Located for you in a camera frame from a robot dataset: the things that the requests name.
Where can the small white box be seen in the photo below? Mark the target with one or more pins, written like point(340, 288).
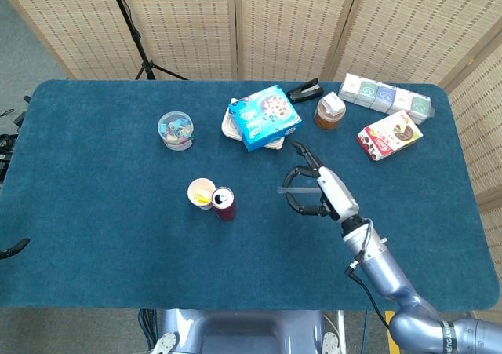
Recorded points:
point(333, 103)

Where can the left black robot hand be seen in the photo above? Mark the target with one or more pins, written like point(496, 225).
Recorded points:
point(15, 248)

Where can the white paper cup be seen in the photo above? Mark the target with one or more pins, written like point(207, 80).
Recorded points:
point(198, 191)

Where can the black stapler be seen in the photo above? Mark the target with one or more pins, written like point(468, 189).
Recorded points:
point(306, 92)

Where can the blue-grey robot torso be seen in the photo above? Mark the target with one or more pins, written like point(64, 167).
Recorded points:
point(243, 332)

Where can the blue cookie box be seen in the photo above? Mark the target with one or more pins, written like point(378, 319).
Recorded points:
point(264, 118)

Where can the clear tub of coloured clips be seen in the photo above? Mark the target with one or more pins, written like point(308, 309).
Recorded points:
point(176, 130)

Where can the bamboo folding screen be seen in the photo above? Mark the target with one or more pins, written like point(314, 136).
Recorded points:
point(294, 24)

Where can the clear plastic straw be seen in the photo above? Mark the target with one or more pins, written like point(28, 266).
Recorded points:
point(298, 190)

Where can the amber glass jar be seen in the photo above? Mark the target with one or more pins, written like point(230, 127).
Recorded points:
point(327, 120)

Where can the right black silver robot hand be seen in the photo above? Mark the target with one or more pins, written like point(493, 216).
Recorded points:
point(337, 193)

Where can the red chocolate pie box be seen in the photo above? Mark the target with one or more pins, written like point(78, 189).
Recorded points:
point(388, 136)

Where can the white lidded food container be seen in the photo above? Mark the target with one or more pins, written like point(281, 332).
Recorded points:
point(228, 128)

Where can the wrapped row of tea boxes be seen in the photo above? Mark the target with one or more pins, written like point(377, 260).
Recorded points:
point(384, 97)

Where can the blue felt table mat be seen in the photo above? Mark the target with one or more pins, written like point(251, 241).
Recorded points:
point(117, 212)

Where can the black tripod stand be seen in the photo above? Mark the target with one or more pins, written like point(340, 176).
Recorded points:
point(135, 36)

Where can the red soda can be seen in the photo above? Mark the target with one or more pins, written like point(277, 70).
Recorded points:
point(224, 209)

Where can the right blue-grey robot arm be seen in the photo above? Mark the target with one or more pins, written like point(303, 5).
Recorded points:
point(388, 275)

